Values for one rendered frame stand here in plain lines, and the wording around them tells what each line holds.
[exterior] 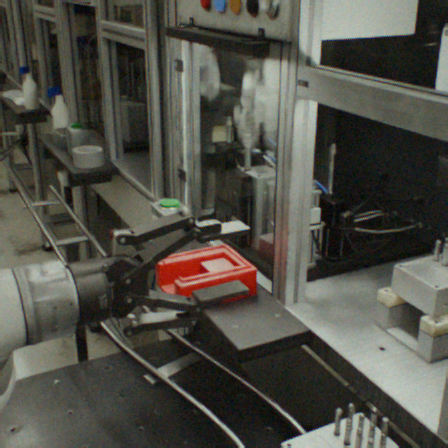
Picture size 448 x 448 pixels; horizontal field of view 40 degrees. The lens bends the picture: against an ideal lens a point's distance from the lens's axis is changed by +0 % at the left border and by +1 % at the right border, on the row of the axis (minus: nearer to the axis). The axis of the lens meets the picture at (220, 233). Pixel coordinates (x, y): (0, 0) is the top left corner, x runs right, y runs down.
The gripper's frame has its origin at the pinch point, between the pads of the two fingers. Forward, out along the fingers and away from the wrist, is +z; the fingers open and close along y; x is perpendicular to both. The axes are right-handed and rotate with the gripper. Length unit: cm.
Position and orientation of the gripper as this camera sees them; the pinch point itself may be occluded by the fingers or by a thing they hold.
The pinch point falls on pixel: (226, 261)
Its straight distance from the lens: 80.3
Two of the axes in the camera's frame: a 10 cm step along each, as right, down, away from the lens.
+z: 8.9, -1.8, 4.1
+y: 0.0, -9.2, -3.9
